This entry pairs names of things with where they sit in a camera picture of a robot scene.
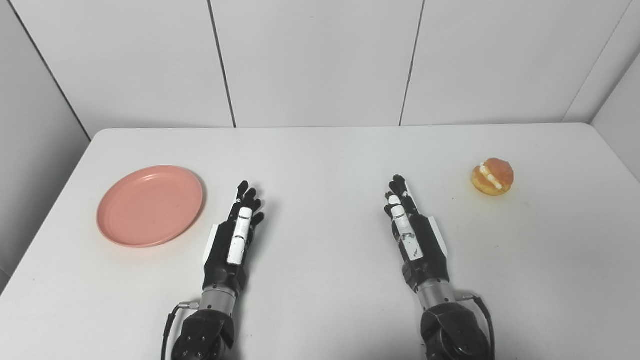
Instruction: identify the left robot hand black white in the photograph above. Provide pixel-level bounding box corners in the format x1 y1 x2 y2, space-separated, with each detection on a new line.
201 180 265 298

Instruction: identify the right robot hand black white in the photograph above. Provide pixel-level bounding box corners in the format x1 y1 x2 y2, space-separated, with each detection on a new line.
384 174 450 295

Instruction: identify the pink round plate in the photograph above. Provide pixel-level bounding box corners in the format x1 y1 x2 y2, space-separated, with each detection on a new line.
96 165 205 249

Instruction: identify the cream puff pastry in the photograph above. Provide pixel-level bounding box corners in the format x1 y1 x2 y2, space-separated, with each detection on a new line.
471 157 515 197

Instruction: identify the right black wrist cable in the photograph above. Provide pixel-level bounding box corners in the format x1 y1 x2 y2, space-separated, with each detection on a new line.
461 294 496 360

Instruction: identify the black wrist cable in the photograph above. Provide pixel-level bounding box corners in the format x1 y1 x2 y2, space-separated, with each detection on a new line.
160 301 201 360
461 294 496 360

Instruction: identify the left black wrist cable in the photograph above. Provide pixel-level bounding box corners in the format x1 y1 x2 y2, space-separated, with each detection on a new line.
160 301 201 360

